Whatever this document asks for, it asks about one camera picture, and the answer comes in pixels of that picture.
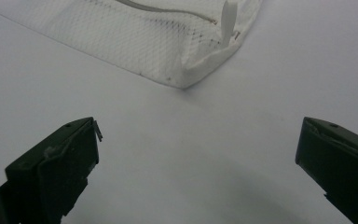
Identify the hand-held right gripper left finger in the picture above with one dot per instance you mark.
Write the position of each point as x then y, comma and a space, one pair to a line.
59, 168

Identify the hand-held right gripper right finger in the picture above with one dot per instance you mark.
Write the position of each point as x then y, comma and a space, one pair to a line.
341, 161

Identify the white mesh laundry bag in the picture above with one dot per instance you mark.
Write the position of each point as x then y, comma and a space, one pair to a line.
136, 40

